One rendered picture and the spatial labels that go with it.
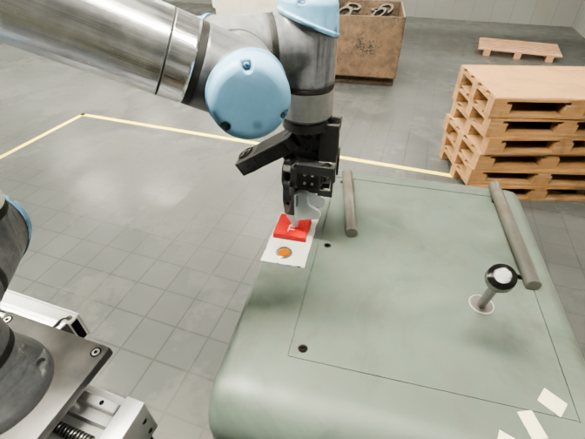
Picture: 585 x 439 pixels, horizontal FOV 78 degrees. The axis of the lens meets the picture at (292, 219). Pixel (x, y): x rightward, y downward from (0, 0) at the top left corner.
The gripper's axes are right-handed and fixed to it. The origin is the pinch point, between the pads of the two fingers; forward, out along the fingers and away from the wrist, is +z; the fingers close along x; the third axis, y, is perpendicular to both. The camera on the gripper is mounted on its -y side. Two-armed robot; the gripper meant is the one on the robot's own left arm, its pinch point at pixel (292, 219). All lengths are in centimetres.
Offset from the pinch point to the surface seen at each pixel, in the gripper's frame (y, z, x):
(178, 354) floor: -68, 128, 32
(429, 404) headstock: 23.3, 2.4, -26.9
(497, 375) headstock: 31.8, 2.4, -21.2
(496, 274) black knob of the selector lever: 27.5, -11.9, -18.0
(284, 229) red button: -1.1, 1.3, -1.6
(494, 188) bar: 37.9, 0.6, 20.2
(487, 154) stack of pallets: 95, 87, 207
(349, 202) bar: 9.5, 0.2, 7.9
